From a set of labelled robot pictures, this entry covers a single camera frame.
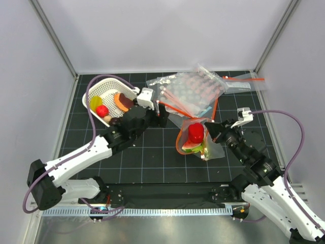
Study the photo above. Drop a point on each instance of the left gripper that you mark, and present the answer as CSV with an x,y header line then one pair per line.
x,y
160,120

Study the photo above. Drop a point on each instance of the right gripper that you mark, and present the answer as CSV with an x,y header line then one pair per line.
x,y
217,130

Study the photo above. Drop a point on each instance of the red toy bell pepper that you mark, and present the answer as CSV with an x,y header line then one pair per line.
x,y
196,133

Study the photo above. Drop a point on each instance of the green toy celery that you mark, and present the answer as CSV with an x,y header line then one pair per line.
x,y
203,154

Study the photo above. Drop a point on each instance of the clear orange zip bag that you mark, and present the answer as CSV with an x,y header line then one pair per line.
x,y
216,151

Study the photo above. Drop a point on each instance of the toy watermelon slice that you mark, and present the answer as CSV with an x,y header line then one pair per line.
x,y
191,148

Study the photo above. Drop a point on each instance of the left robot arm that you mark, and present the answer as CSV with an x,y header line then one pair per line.
x,y
50,183

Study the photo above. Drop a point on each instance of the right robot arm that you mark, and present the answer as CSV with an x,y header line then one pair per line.
x,y
264,185

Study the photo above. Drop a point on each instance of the pile of zip bags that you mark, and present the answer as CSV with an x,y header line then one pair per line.
x,y
190,94

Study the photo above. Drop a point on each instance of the zip bag with label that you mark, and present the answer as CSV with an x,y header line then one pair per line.
x,y
249,82

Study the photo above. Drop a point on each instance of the toy steak orange brown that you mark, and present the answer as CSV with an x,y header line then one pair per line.
x,y
122,102

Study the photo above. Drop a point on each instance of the beige toy mushroom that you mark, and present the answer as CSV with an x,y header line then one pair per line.
x,y
107,118

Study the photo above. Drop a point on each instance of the red toy strawberry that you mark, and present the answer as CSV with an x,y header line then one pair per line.
x,y
102,111

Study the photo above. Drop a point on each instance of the white plastic basket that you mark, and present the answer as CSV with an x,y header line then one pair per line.
x,y
106,89

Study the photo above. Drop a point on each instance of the yellow toy fruit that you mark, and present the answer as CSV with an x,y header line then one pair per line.
x,y
95,102

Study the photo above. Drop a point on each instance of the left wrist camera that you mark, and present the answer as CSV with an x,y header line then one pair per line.
x,y
145,98

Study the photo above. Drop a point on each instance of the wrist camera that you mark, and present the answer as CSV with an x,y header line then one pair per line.
x,y
245,116
145,98

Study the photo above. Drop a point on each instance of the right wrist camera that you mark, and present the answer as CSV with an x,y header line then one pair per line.
x,y
245,116

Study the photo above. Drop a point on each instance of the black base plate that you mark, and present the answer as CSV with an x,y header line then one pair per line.
x,y
199,195

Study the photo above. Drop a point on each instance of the slotted cable duct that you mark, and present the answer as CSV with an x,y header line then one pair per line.
x,y
84,211

